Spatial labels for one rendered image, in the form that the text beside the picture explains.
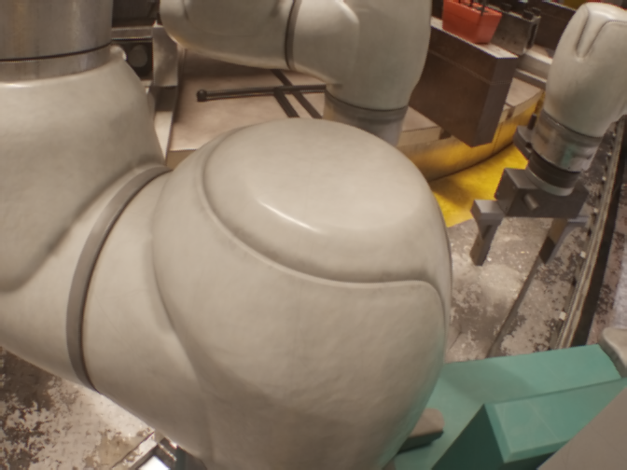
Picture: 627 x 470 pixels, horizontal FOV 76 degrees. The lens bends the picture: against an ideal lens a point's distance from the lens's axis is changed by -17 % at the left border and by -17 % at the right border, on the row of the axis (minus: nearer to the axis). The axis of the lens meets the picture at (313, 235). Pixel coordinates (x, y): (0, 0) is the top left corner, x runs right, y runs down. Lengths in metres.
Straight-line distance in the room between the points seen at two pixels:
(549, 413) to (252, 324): 0.14
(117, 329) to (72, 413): 1.09
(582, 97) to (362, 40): 0.28
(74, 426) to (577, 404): 1.19
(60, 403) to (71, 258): 1.10
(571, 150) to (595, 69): 0.11
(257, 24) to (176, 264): 0.32
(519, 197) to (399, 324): 0.48
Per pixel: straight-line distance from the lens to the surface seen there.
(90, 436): 1.26
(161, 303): 0.21
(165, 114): 1.68
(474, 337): 1.54
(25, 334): 0.29
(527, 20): 2.86
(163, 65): 1.62
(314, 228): 0.17
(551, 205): 0.68
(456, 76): 1.84
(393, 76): 0.46
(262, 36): 0.48
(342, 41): 0.45
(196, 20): 0.50
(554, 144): 0.62
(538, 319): 1.71
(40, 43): 0.26
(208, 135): 1.63
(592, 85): 0.58
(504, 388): 0.50
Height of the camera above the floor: 1.10
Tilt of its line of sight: 40 degrees down
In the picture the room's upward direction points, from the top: 8 degrees clockwise
